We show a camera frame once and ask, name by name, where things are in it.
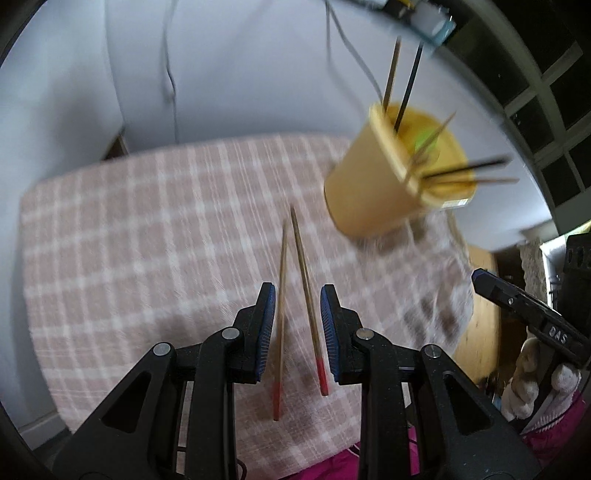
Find white teal box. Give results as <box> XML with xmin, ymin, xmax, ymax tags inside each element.
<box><xmin>383</xmin><ymin>0</ymin><xmax>458</xmax><ymax>47</ymax></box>

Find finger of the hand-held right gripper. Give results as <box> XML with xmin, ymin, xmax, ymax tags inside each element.
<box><xmin>472</xmin><ymin>268</ymin><xmax>591</xmax><ymax>366</ymax></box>

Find pink checked cloth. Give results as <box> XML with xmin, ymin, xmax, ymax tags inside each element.
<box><xmin>18</xmin><ymin>134</ymin><xmax>476</xmax><ymax>462</ymax></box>

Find black chopstick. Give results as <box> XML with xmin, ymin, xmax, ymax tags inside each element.
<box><xmin>420</xmin><ymin>158</ymin><xmax>512</xmax><ymax>181</ymax></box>
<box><xmin>394</xmin><ymin>42</ymin><xmax>426</xmax><ymax>134</ymax></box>

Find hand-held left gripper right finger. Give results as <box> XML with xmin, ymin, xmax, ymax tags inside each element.
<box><xmin>320</xmin><ymin>284</ymin><xmax>541</xmax><ymax>480</ymax></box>

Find yellow plastic container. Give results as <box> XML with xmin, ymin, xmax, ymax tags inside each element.
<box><xmin>323</xmin><ymin>104</ymin><xmax>478</xmax><ymax>238</ymax></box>

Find person's right hand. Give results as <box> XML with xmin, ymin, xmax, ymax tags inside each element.
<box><xmin>501</xmin><ymin>337</ymin><xmax>583</xmax><ymax>423</ymax></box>

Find wooden table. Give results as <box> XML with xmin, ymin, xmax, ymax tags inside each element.
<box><xmin>455</xmin><ymin>244</ymin><xmax>502</xmax><ymax>384</ymax></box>

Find cream lace cloth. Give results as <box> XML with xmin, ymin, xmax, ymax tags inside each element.
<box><xmin>519</xmin><ymin>235</ymin><xmax>555</xmax><ymax>296</ymax></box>

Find pink clothing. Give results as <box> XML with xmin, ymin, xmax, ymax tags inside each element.
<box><xmin>277</xmin><ymin>438</ymin><xmax>421</xmax><ymax>480</ymax></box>

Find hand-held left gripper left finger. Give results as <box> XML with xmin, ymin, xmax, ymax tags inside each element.
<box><xmin>51</xmin><ymin>281</ymin><xmax>278</xmax><ymax>480</ymax></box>

